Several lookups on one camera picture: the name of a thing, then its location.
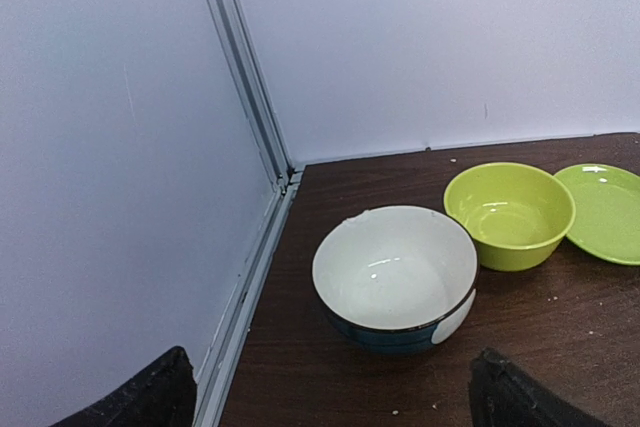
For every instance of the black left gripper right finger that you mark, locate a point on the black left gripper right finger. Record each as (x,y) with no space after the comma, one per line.
(502,394)

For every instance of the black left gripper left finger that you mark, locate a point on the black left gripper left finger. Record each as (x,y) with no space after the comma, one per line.
(161,394)

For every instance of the white black bowl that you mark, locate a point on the white black bowl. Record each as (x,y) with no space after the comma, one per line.
(397,279)

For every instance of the green bowl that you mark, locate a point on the green bowl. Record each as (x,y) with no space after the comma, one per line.
(516,214)

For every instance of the green plate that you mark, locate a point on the green plate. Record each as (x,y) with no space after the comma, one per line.
(606,222)

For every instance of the left aluminium frame post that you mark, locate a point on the left aluminium frame post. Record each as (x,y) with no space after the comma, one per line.
(242,60)

